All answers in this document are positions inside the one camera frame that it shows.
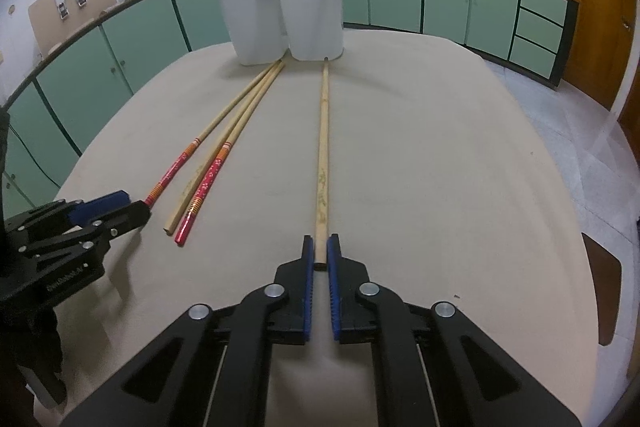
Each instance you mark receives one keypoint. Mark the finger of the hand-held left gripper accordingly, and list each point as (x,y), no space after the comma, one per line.
(102,204)
(127,216)

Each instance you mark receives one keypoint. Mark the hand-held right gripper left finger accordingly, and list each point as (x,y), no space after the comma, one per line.
(308,287)

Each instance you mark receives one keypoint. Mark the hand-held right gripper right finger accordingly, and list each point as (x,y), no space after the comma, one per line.
(334,287)

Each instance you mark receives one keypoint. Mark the plain beige chopstick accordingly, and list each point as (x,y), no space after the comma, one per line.
(192,193)

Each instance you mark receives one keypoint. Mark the red floral chopstick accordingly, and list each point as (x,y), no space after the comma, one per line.
(206,182)

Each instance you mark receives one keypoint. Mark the red orange striped chopstick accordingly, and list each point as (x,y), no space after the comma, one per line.
(225,112)

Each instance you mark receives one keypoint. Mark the pale gold print chopstick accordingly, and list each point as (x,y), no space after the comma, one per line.
(324,132)

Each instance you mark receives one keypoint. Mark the white double utensil holder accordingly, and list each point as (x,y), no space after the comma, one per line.
(310,17)

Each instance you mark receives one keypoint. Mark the cardboard box with phone stand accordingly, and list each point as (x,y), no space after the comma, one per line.
(50,22)

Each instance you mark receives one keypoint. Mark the wooden door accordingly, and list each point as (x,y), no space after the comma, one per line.
(634,117)
(595,7)

